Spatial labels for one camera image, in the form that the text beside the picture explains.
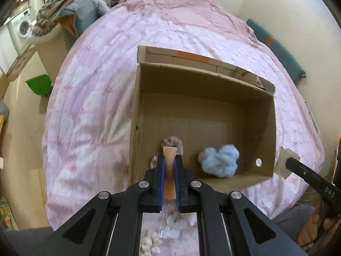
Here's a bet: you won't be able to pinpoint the pink patterned bed quilt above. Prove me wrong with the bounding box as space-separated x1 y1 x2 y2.
42 0 324 229

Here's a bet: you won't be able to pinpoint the cream satin scrunchie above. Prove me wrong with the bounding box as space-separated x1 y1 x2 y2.
139 230 162 256

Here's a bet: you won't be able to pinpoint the white washing machine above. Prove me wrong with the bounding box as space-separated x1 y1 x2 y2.
8 7 32 56

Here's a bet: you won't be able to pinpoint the blue fur-trimmed jacket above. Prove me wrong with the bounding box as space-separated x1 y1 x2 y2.
57 0 110 39

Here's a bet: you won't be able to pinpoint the brown door mat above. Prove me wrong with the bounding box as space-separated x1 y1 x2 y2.
7 47 36 82

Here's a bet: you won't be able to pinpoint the cream soft pad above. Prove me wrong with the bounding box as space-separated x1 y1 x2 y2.
273 147 301 179

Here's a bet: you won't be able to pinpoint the green plastic dustpan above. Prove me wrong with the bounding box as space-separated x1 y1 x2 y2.
26 75 53 96

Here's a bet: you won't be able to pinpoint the person's right hand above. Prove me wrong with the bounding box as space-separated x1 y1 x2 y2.
298 200 339 251

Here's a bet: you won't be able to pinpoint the beige floral scrunchie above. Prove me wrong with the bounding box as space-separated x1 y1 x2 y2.
149 135 185 169

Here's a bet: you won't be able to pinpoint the teal cushion with orange stripe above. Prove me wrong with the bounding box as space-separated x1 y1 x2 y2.
246 18 306 85

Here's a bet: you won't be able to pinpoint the brown cardboard box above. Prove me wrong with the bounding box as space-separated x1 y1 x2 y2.
129 46 276 192

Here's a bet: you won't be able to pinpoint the white kitchen cabinets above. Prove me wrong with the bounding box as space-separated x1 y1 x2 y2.
0 26 18 75

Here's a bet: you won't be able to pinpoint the light blue fluffy scrunchie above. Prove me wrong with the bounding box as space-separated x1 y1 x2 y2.
198 144 239 178

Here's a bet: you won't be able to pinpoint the clear plastic bag with label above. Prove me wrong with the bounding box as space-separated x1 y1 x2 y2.
159 204 197 239

